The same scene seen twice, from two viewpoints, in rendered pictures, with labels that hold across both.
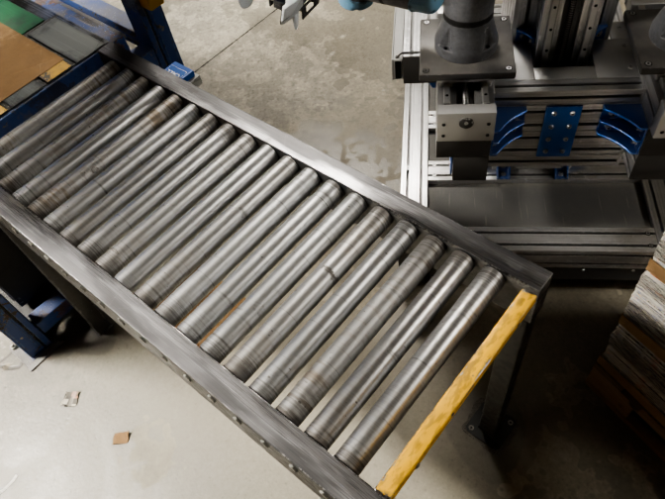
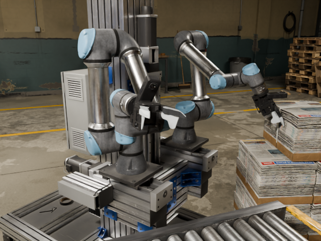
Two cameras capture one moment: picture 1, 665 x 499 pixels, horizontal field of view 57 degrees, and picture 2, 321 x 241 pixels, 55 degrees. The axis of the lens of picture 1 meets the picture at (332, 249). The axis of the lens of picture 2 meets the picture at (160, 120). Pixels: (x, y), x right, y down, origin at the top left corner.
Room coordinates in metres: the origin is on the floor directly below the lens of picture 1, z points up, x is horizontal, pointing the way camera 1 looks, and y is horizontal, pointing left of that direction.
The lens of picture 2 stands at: (0.62, 0.81, 1.45)
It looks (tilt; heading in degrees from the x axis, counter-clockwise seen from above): 16 degrees down; 290
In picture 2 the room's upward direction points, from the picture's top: straight up
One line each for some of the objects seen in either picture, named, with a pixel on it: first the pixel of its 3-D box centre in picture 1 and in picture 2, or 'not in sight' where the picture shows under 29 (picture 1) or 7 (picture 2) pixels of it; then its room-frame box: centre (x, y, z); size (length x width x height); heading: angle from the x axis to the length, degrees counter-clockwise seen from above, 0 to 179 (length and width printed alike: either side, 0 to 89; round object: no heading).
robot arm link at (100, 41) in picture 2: not in sight; (100, 94); (1.31, -0.32, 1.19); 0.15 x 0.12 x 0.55; 49
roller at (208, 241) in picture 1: (222, 228); not in sight; (0.83, 0.22, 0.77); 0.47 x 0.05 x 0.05; 131
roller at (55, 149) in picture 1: (79, 135); not in sight; (1.23, 0.56, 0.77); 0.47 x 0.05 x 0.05; 131
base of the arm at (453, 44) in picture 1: (467, 26); (131, 158); (1.22, -0.42, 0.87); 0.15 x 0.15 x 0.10
